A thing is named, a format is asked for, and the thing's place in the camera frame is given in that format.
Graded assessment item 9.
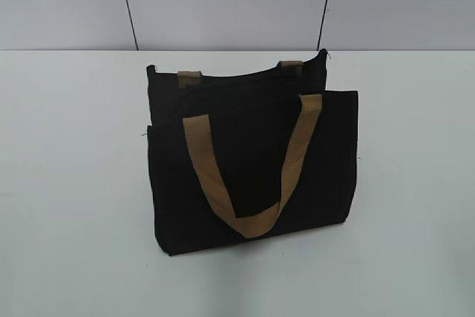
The black tote bag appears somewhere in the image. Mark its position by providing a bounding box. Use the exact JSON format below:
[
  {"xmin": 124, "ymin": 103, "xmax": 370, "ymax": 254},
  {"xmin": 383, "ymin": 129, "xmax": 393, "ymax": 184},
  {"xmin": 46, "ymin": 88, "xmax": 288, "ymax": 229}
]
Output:
[{"xmin": 146, "ymin": 49, "xmax": 358, "ymax": 256}]

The tan front bag handle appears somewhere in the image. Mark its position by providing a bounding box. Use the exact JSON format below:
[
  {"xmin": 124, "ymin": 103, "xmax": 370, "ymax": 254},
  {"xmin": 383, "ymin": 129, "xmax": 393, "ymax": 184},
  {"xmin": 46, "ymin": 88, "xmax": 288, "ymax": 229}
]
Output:
[{"xmin": 183, "ymin": 94, "xmax": 323, "ymax": 238}]

